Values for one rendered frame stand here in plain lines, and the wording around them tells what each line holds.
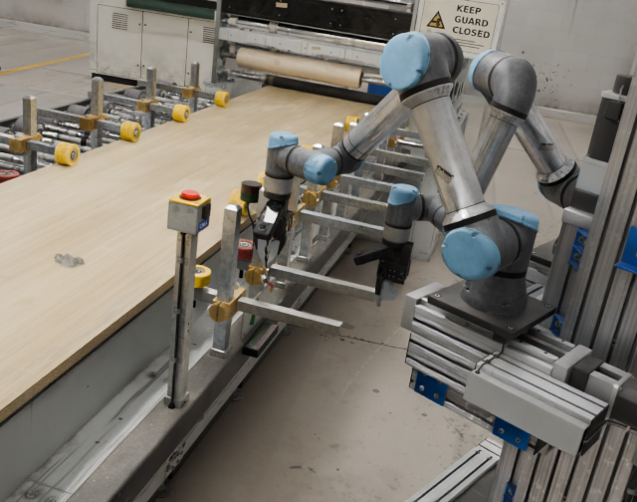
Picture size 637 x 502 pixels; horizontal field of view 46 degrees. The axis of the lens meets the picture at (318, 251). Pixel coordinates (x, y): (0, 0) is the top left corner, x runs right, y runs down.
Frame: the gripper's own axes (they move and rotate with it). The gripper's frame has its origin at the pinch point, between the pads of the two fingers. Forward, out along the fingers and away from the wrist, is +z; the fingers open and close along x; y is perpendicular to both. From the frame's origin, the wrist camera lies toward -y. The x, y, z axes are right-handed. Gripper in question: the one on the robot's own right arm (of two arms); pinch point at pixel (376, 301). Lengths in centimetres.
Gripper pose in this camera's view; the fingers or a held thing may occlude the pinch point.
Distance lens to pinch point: 218.7
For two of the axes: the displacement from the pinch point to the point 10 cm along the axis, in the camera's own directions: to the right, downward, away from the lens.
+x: 2.8, -3.3, 9.0
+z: -1.3, 9.2, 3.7
